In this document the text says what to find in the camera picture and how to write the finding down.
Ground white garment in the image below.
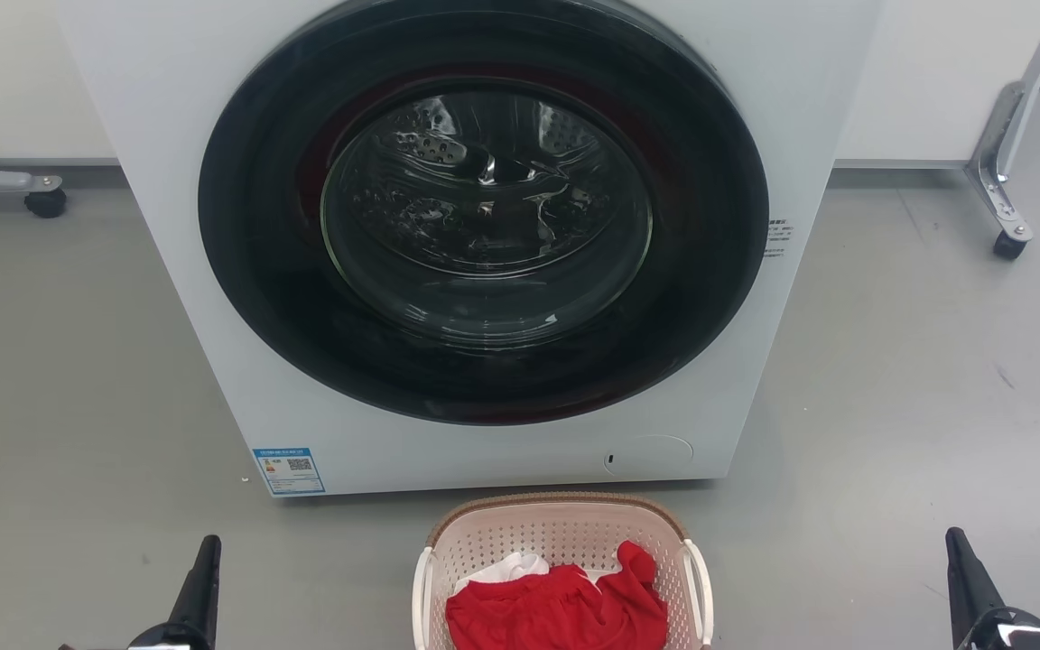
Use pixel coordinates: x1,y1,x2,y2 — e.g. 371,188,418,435
453,552,551,595

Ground white partition panel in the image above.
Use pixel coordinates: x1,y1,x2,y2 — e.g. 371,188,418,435
0,0,116,165
834,0,1040,169

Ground round black washing machine door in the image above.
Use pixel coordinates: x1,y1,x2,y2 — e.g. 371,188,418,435
198,0,770,426

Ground red garment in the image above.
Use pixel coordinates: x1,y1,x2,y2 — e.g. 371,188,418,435
445,540,670,650

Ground round filter cover flap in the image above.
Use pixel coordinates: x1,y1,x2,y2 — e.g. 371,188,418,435
603,435,694,477

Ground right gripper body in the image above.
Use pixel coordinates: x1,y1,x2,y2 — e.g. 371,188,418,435
966,608,1040,650

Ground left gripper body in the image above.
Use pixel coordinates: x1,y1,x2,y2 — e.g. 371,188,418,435
126,622,190,650

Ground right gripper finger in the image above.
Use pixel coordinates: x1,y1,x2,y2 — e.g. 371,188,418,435
945,527,1008,647

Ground beige perforated laundry basket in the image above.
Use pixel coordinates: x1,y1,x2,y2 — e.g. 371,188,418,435
411,492,715,650

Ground white front-load washing machine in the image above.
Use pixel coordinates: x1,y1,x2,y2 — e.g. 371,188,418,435
55,0,882,497

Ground blue energy label sticker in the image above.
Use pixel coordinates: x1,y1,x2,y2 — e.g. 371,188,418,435
252,447,326,497

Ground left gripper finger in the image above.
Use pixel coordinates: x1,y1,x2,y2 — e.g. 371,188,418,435
166,534,223,650

